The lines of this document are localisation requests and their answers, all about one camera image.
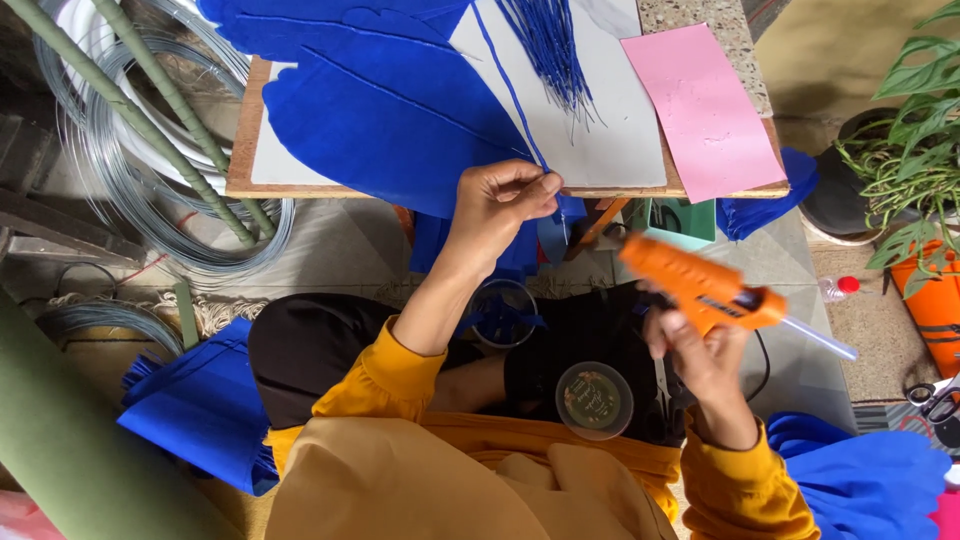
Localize person's left hand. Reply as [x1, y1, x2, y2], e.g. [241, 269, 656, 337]
[444, 159, 564, 282]

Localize person's right hand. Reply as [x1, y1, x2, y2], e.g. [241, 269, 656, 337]
[641, 281, 751, 411]

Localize orange hot glue gun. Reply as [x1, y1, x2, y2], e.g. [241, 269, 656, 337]
[618, 232, 789, 339]

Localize long blue wire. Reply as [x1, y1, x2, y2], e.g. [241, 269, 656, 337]
[471, 2, 571, 243]

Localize round container with dark label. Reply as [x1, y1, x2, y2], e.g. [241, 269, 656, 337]
[555, 360, 636, 442]

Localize green box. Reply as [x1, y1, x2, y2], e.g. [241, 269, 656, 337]
[642, 198, 718, 253]

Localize orange wooden table leg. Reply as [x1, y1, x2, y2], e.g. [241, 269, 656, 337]
[562, 196, 632, 263]

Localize clear plastic cup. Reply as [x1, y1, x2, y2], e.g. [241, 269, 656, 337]
[468, 278, 540, 351]

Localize clear glue stick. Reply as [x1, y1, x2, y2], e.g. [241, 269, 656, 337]
[780, 315, 861, 363]

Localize crumpled blue foam piece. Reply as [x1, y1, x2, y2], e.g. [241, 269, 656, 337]
[715, 147, 821, 243]

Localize grey foam sheet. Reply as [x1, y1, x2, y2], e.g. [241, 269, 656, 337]
[249, 0, 669, 189]

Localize plastic bottle with red cap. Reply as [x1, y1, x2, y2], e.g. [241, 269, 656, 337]
[816, 274, 862, 304]

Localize black plant pot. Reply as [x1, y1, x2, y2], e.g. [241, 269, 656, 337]
[798, 107, 925, 238]

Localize pink foam sheet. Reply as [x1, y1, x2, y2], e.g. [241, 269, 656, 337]
[620, 22, 789, 205]

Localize heap of blue foam petals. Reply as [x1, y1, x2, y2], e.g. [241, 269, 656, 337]
[765, 410, 953, 540]

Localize thin-leaved green plant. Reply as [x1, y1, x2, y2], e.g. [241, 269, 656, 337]
[832, 112, 960, 235]

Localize orange plant pot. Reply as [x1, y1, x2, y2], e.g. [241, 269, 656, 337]
[888, 238, 960, 381]

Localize speckled stone slab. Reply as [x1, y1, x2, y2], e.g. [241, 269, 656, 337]
[636, 0, 774, 119]

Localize large blue foam petal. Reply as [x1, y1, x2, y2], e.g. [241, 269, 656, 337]
[261, 45, 552, 221]

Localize pink foam piece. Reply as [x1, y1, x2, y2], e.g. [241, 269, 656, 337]
[927, 490, 960, 540]

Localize green split-leaf plant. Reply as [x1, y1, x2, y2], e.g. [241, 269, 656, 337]
[864, 0, 960, 300]

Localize beige fringed rug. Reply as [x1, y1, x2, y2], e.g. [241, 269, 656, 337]
[43, 271, 616, 340]

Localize wooden table board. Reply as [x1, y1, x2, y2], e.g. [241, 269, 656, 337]
[225, 56, 791, 201]

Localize stack of blue fringed sheets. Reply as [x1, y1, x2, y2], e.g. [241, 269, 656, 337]
[116, 315, 281, 498]

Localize blue foam petal with ridge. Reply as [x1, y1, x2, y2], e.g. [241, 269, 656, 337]
[196, 0, 475, 66]

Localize short green strip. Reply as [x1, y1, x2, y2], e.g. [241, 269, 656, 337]
[173, 280, 201, 351]

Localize green wrapped stem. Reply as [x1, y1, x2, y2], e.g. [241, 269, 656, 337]
[2, 0, 261, 249]
[91, 0, 279, 241]

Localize olive green foam roll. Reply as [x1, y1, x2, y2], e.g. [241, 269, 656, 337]
[0, 288, 246, 540]

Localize pink plastic bag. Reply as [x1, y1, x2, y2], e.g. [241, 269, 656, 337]
[0, 490, 66, 540]

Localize black power cable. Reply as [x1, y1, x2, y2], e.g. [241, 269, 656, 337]
[742, 328, 773, 404]

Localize scissors with black handles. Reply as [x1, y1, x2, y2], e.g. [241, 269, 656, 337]
[905, 370, 960, 450]

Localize bundle of blue wires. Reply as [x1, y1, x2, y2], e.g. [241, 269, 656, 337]
[493, 0, 606, 145]

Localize small coil of steel wire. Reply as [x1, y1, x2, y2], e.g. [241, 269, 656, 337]
[36, 300, 186, 360]

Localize large coil of steel wire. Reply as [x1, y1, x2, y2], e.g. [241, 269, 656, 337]
[33, 0, 297, 280]

